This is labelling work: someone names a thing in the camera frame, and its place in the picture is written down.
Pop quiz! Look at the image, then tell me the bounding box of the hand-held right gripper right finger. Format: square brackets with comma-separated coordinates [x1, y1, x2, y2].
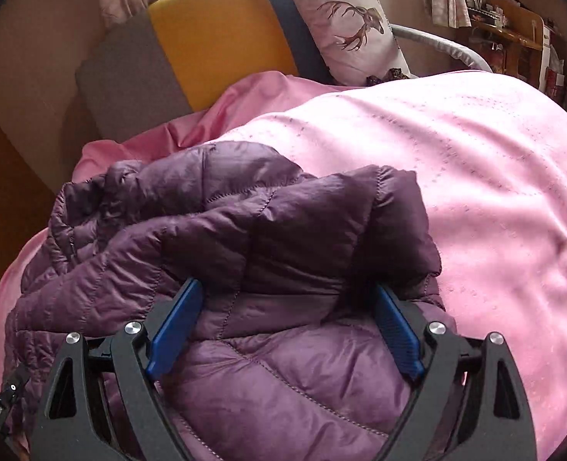
[374, 284, 539, 461]

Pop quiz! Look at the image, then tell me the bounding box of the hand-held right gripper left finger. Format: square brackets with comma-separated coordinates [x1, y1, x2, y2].
[32, 277, 205, 461]

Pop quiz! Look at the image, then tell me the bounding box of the purple quilted jacket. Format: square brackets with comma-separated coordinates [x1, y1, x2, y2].
[2, 140, 457, 461]

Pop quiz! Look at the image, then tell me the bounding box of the pink textured blanket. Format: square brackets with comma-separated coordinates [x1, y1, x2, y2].
[0, 73, 567, 461]

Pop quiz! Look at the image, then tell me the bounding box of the pink smooth bedsheet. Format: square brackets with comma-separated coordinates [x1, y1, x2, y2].
[72, 71, 342, 188]

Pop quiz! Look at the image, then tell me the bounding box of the dark floral cloth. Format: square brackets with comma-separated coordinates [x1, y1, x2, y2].
[364, 67, 411, 86]

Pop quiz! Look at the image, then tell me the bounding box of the grey yellow navy headboard cushion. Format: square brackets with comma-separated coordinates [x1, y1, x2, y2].
[74, 0, 334, 140]

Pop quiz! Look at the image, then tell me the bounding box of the cluttered wooden shelf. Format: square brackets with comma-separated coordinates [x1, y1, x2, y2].
[466, 0, 546, 78]

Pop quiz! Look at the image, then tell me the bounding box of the deer print pillow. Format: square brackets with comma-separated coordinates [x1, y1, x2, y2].
[273, 0, 411, 86]

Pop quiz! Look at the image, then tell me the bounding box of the white curved rail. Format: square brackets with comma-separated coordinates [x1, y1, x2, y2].
[389, 23, 493, 74]

